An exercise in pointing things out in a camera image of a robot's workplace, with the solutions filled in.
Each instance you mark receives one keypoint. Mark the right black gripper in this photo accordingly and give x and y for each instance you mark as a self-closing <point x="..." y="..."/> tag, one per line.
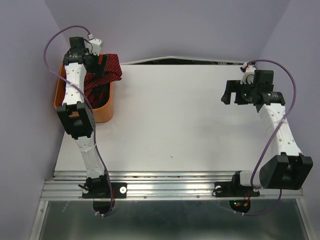
<point x="233" y="86"/>

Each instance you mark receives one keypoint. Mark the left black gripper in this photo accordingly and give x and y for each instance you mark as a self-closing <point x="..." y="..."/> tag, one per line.
<point x="98" y="69"/>

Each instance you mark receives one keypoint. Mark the red polka dot skirt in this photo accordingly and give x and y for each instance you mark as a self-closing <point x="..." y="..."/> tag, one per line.
<point x="94" y="83"/>

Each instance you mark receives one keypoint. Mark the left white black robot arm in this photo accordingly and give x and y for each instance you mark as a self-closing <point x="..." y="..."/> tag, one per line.
<point x="76" y="113"/>

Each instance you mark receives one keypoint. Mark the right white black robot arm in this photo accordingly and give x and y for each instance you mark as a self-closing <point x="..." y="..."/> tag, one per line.
<point x="288" y="167"/>

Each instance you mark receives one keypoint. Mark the red black plaid skirt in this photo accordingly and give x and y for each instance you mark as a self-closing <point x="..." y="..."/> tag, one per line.
<point x="99" y="96"/>

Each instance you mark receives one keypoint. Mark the orange plastic bin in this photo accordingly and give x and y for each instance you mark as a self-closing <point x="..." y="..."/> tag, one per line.
<point x="102" y="114"/>

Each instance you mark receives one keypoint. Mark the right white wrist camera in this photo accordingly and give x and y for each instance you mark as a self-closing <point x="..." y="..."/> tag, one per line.
<point x="248" y="75"/>

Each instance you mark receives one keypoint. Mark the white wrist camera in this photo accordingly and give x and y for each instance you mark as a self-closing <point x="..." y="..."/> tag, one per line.
<point x="96" y="46"/>
<point x="248" y="75"/>

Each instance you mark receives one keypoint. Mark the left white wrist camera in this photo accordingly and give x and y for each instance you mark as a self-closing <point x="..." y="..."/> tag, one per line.
<point x="96" y="46"/>

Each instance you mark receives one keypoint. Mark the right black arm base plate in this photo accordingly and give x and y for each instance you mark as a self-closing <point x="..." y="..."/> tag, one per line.
<point x="227" y="189"/>

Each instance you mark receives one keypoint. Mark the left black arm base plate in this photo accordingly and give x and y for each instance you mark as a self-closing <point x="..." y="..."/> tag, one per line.
<point x="119" y="191"/>

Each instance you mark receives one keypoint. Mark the aluminium front rail frame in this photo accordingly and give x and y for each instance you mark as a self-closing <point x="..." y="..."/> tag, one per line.
<point x="166" y="205"/>

